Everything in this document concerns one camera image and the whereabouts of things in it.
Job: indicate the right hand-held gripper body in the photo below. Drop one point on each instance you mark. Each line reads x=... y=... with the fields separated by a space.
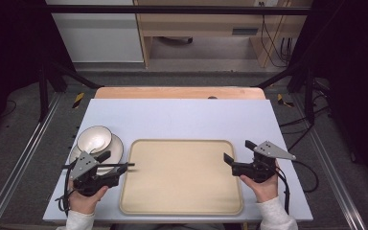
x=262 y=169

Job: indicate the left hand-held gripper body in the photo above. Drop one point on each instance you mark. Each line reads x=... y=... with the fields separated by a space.
x=83 y=166

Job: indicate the person's right hand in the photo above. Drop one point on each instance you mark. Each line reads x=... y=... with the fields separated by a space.
x=265 y=190

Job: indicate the person's left hand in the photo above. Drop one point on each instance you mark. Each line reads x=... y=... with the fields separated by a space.
x=83 y=202

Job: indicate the white plate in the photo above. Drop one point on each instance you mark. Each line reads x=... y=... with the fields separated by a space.
x=116 y=150

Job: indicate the white bowl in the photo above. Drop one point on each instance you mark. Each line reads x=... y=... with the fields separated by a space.
x=94 y=139

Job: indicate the beige tray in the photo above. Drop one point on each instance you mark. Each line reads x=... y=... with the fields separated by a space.
x=180 y=177

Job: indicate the black yellow floor tape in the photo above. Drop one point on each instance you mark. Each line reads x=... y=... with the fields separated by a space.
x=282 y=100
x=78 y=100

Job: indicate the white cabinet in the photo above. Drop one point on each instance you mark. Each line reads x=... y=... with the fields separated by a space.
x=99 y=35

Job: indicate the black curtain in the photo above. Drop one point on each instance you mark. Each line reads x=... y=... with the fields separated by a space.
x=9 y=48
x=354 y=64

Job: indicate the wooden desk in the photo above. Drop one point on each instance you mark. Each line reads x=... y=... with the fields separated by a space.
x=198 y=24

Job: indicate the metal floor rail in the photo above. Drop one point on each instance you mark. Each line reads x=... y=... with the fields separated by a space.
x=333 y=172
x=19 y=163

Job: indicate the black frame strut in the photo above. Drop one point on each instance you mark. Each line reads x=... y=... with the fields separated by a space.
x=43 y=92
x=309 y=96

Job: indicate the black horizontal frame bar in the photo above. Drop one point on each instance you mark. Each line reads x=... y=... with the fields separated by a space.
x=172 y=9

